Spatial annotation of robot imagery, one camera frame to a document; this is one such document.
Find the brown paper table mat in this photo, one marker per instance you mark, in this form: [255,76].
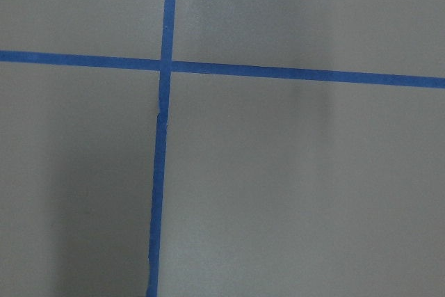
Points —
[222,147]

